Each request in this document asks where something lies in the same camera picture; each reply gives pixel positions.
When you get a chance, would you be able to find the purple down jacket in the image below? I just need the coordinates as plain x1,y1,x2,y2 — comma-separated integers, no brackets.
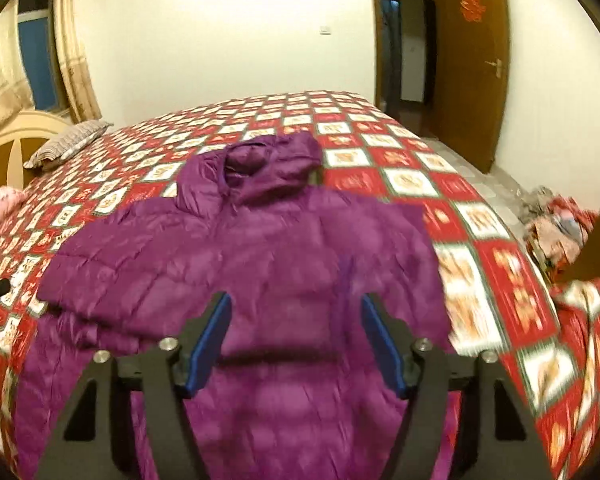
15,131,456,480

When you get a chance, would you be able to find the red printed bed sheet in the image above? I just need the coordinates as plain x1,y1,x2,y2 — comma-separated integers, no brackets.
0,90,600,480

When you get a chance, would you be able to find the cream wooden headboard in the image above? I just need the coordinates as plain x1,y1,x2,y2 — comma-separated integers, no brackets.
0,110,73,188

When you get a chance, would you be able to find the brown wooden door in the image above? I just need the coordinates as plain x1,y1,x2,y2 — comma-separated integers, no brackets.
432,0,511,173

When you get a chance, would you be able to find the sheer cream curtain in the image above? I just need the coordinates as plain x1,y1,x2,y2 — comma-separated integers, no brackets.
0,7,35,156

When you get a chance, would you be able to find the window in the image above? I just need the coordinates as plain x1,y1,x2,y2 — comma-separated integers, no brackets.
17,0,71,111

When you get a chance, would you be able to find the red paper door decoration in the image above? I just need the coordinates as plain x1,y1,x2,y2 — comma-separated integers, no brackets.
457,0,487,23

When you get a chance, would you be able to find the grey striped pillow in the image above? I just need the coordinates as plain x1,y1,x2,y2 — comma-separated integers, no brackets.
24,120,115,170

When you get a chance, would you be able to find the beige patterned curtain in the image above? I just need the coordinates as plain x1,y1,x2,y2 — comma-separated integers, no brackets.
52,0,102,123

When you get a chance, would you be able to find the pile of clothes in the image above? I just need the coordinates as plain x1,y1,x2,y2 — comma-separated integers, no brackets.
517,186,600,281

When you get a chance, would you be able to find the wooden door frame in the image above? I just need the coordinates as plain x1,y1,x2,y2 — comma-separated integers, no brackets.
370,0,448,111

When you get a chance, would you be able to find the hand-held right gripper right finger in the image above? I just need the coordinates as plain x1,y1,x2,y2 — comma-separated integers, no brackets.
361,292,553,480

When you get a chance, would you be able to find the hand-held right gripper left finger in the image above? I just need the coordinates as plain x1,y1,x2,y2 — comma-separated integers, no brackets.
32,291,233,480

